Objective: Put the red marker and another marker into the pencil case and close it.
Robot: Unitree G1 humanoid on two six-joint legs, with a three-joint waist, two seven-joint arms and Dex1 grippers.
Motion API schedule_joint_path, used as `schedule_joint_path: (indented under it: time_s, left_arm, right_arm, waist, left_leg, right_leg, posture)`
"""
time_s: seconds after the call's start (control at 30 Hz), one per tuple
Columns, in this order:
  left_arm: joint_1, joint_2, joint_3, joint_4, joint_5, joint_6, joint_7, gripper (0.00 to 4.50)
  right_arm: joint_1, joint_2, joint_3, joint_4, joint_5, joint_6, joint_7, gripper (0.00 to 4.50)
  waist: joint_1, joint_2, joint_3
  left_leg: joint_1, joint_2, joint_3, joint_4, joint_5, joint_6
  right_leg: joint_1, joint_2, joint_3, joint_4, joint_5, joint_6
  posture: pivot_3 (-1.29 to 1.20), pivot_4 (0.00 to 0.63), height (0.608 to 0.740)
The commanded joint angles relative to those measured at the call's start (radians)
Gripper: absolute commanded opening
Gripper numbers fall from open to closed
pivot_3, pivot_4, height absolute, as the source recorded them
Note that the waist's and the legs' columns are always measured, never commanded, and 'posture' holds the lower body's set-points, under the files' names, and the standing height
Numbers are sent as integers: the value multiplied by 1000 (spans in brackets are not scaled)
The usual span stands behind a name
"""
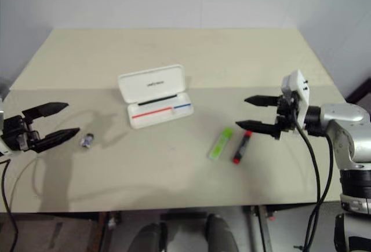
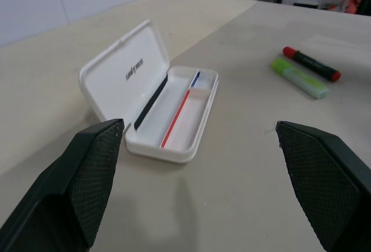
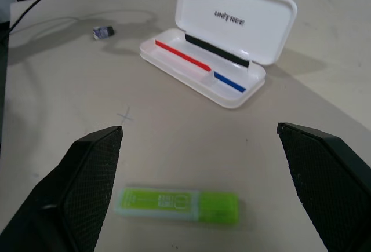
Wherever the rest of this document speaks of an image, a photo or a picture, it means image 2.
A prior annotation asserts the black marker with red caps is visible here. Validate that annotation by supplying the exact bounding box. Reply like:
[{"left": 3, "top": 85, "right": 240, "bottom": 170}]
[{"left": 282, "top": 46, "right": 341, "bottom": 83}]

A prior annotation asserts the orange background object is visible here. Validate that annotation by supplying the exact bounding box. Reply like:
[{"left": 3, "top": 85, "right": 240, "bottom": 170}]
[{"left": 339, "top": 0, "right": 363, "bottom": 14}]

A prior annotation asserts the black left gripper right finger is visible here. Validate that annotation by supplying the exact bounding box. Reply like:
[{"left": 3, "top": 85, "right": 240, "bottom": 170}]
[{"left": 276, "top": 120, "right": 371, "bottom": 252}]

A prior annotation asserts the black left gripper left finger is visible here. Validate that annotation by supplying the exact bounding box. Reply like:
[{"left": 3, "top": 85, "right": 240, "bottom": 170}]
[{"left": 0, "top": 118, "right": 125, "bottom": 252}]

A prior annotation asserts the green highlighter pen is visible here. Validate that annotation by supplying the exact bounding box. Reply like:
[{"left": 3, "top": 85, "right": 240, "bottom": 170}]
[{"left": 271, "top": 57, "right": 331, "bottom": 100}]

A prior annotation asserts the white hinged pencil case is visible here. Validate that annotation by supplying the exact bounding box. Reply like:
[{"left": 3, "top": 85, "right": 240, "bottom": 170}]
[{"left": 78, "top": 19, "right": 219, "bottom": 165}]

